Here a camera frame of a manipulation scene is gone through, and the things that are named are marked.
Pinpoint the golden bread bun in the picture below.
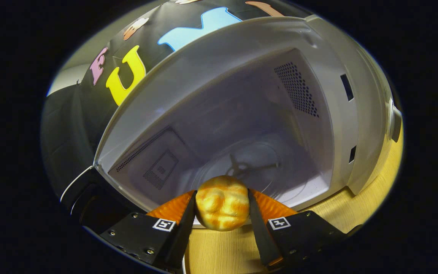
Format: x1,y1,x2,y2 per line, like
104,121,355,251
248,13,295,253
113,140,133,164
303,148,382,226
195,175,250,231

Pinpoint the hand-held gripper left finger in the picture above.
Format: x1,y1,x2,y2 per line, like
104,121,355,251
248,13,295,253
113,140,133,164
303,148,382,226
99,190,197,272

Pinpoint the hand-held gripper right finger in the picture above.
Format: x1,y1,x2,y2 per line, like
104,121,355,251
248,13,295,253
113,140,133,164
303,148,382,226
247,188,362,269

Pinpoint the glass turntable plate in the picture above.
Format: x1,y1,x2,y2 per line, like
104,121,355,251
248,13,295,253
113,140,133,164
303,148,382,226
200,141,303,198

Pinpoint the white microwave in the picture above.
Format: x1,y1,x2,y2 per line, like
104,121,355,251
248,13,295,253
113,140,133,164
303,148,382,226
60,14,403,236

